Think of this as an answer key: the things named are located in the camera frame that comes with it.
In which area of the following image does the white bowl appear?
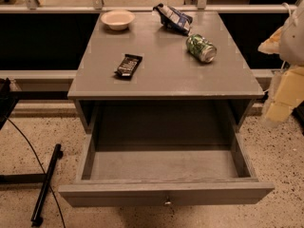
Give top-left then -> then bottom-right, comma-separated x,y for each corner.
101,9 -> 135,31

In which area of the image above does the grey wooden cabinet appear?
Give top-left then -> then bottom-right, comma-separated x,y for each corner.
68,11 -> 263,123

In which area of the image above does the grey top drawer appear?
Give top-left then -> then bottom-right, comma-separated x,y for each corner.
58,99 -> 276,208

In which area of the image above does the dark chocolate bar wrapper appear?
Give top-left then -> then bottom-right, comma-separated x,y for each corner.
115,54 -> 143,78

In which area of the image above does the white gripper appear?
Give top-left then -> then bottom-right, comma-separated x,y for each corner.
257,28 -> 304,126

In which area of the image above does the blue white chip bag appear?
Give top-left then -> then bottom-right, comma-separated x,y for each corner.
153,4 -> 193,35

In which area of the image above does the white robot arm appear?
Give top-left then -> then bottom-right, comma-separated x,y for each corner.
257,2 -> 304,127

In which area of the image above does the black equipment at left edge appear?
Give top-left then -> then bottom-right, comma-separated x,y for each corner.
0,79 -> 19,130

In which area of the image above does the black metal stand leg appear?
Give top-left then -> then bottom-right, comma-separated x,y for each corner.
31,143 -> 63,227

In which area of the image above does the black cable on floor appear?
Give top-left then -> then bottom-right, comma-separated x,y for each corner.
4,116 -> 67,228

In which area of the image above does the green soda can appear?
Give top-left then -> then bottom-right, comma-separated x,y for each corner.
186,34 -> 217,63

